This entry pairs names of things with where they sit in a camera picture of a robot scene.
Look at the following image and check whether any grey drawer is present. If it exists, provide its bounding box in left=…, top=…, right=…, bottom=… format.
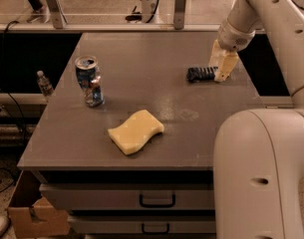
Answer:
left=68, top=215, right=216, bottom=235
left=40, top=183, right=214, bottom=211

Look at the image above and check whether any grey drawer cabinet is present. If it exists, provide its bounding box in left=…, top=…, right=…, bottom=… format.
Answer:
left=19, top=32, right=261, bottom=239

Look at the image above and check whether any black cable left side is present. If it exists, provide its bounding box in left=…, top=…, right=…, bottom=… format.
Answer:
left=0, top=19, right=30, bottom=144

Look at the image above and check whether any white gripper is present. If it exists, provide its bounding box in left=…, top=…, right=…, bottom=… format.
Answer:
left=208, top=20, right=255, bottom=83

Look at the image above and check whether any lower grey drawer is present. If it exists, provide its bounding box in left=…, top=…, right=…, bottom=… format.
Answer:
left=68, top=215, right=216, bottom=235

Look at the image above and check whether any middle metal bracket post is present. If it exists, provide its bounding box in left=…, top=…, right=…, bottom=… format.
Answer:
left=173, top=0, right=186, bottom=30

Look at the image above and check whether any crushed blue soda can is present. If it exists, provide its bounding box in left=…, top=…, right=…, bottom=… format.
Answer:
left=75, top=55, right=104, bottom=108

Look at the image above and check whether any metal bracket post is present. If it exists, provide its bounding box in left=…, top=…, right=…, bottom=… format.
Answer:
left=46, top=0, right=67, bottom=29
left=173, top=0, right=186, bottom=30

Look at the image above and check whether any yellow sponge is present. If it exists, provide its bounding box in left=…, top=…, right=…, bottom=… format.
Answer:
left=108, top=110, right=164, bottom=155

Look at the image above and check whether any upper grey drawer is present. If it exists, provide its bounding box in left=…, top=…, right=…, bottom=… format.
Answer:
left=40, top=183, right=214, bottom=211

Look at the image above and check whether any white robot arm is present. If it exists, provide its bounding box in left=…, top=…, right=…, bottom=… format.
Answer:
left=211, top=0, right=304, bottom=239

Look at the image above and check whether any left metal bracket post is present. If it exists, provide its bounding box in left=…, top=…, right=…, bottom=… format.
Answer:
left=46, top=0, right=67, bottom=29

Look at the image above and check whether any clear plastic water bottle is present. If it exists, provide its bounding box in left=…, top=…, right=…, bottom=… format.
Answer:
left=37, top=71, right=54, bottom=97

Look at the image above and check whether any brown cardboard box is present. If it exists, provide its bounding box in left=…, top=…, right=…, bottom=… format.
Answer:
left=6, top=170, right=72, bottom=239

